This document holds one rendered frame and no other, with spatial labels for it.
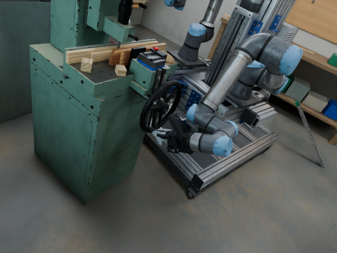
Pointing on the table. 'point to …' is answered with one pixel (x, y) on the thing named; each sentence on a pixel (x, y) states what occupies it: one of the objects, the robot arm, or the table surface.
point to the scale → (107, 44)
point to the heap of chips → (169, 58)
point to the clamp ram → (136, 52)
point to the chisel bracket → (118, 29)
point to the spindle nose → (125, 11)
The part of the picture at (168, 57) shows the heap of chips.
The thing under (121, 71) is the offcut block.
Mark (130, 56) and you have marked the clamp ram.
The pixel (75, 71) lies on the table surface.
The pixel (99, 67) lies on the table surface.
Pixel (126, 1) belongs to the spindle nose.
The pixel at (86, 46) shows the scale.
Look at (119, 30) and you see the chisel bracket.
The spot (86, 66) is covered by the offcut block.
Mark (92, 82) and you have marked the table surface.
